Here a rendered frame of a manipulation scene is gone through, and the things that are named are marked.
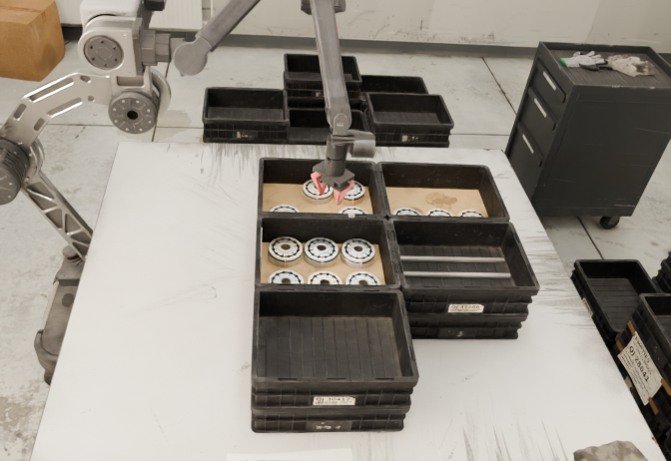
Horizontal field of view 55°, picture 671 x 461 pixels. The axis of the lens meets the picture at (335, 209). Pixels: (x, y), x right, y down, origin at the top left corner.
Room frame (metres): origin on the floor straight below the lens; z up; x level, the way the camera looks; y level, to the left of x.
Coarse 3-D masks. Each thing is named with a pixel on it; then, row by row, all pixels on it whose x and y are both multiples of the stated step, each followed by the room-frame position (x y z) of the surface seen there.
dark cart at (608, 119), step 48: (576, 48) 3.11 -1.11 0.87; (624, 48) 3.15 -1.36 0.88; (528, 96) 3.05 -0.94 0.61; (576, 96) 2.65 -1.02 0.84; (624, 96) 2.69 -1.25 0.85; (528, 144) 2.85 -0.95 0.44; (576, 144) 2.67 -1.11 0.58; (624, 144) 2.71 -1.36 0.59; (528, 192) 2.73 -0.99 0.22; (576, 192) 2.68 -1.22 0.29; (624, 192) 2.73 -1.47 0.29
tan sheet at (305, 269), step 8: (264, 248) 1.42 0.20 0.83; (304, 248) 1.44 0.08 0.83; (376, 248) 1.48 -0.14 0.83; (264, 256) 1.39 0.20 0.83; (376, 256) 1.45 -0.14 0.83; (264, 264) 1.35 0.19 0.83; (272, 264) 1.36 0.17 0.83; (296, 264) 1.37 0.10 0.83; (304, 264) 1.37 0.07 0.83; (336, 264) 1.39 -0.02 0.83; (344, 264) 1.39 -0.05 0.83; (376, 264) 1.41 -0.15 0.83; (264, 272) 1.32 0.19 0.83; (272, 272) 1.32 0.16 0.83; (304, 272) 1.34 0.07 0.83; (312, 272) 1.34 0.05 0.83; (336, 272) 1.36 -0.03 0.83; (344, 272) 1.36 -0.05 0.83; (352, 272) 1.36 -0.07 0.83; (376, 272) 1.38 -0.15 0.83; (264, 280) 1.29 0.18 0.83; (304, 280) 1.31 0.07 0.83; (344, 280) 1.33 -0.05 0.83
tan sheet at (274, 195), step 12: (264, 192) 1.70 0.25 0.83; (276, 192) 1.71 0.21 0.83; (288, 192) 1.71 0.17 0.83; (300, 192) 1.72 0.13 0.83; (264, 204) 1.63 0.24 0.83; (276, 204) 1.64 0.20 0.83; (288, 204) 1.65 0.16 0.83; (300, 204) 1.66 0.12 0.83; (312, 204) 1.66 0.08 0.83; (324, 204) 1.67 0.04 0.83; (360, 204) 1.70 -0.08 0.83
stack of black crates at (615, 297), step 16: (576, 272) 2.03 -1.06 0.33; (592, 272) 2.07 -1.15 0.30; (608, 272) 2.08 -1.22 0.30; (624, 272) 2.10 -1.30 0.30; (640, 272) 2.05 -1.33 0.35; (576, 288) 1.98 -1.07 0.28; (592, 288) 1.90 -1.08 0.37; (608, 288) 2.02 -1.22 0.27; (624, 288) 2.03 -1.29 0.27; (640, 288) 2.01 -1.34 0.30; (656, 288) 1.94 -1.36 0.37; (592, 304) 1.86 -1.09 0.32; (608, 304) 1.92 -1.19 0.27; (624, 304) 1.93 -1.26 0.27; (608, 320) 1.73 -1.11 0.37; (624, 320) 1.84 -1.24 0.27; (608, 336) 1.70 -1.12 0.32
